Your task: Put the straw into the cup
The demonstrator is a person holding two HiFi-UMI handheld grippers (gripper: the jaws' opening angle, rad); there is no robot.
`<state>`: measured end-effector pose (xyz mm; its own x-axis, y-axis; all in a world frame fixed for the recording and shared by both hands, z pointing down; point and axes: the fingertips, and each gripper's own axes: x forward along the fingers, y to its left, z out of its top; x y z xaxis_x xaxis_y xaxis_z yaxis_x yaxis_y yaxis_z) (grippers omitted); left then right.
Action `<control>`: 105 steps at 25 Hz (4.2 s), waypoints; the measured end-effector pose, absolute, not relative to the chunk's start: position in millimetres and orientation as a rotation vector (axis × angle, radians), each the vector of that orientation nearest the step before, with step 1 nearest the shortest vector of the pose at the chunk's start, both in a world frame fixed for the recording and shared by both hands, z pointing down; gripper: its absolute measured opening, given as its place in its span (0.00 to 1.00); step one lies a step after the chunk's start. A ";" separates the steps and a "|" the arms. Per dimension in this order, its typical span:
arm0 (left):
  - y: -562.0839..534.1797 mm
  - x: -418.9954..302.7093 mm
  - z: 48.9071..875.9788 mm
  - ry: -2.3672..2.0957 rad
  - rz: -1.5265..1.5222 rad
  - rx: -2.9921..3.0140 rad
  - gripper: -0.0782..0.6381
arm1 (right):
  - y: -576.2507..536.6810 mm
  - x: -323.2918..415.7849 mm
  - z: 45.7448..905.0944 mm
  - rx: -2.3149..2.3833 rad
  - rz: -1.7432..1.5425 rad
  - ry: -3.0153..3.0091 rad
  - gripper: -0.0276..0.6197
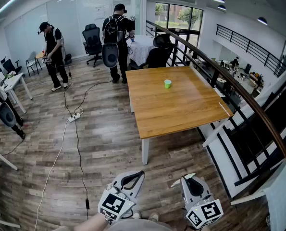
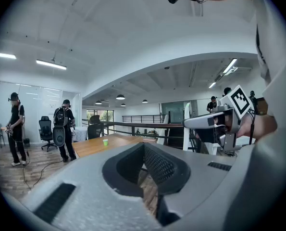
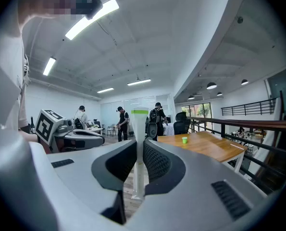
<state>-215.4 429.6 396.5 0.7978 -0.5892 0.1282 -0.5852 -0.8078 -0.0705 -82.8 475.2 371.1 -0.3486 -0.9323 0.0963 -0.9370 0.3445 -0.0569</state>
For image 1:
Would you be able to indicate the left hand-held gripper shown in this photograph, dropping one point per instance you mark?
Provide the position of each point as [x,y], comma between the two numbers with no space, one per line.
[116,204]

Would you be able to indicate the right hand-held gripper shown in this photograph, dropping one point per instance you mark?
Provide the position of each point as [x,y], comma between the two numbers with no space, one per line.
[205,213]

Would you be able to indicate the green cup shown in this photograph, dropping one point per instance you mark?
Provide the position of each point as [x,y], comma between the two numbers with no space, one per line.
[167,83]

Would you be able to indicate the person's left forearm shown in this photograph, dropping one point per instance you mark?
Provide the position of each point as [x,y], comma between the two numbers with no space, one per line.
[92,224]

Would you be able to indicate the person's left shoe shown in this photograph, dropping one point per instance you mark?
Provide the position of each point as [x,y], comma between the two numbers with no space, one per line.
[137,215]

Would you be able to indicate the person's shoe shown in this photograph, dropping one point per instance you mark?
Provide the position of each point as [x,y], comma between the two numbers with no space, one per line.
[137,215]
[154,217]

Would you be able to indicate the person's right shoe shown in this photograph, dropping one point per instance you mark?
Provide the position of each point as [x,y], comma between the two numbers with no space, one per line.
[154,217]

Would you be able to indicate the white dotted strip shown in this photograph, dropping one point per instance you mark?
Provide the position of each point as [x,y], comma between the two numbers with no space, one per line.
[224,109]

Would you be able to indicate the white power strip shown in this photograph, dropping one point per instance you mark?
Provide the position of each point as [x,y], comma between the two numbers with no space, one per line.
[74,117]

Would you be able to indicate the wooden table with white legs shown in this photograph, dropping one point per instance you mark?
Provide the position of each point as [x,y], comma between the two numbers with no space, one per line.
[171,97]

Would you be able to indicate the wooden handrail black railing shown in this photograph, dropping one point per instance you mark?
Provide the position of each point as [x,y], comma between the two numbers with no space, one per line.
[229,78]

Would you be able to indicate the dark oval hanging panel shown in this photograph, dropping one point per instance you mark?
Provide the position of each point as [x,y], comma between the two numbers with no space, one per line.
[110,55]

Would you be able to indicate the black office chair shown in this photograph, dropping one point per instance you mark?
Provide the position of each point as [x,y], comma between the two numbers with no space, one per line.
[158,54]
[92,42]

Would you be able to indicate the round table with white cloth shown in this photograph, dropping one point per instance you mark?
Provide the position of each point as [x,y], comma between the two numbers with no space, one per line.
[141,49]

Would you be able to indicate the white desk leg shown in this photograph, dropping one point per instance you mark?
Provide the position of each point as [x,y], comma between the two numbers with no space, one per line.
[3,158]

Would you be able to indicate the black bag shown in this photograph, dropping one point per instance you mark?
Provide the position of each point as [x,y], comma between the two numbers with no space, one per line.
[67,58]

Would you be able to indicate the black backpack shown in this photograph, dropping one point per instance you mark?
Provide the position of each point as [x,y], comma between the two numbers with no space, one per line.
[112,31]

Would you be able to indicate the black balcony railing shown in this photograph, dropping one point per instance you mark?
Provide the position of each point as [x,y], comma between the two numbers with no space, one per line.
[251,44]

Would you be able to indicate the grey chair white seat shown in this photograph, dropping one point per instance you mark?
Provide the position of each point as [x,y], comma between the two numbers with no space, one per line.
[33,61]

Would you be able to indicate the white desk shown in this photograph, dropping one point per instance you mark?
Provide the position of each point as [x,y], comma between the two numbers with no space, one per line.
[14,80]

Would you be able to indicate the small round wooden table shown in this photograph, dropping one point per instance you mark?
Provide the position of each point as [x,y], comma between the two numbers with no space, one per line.
[40,55]

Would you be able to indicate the white flowers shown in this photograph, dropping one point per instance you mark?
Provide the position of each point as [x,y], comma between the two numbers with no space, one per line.
[10,74]

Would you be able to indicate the large window black frame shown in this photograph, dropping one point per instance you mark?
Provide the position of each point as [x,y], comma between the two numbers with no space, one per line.
[178,14]

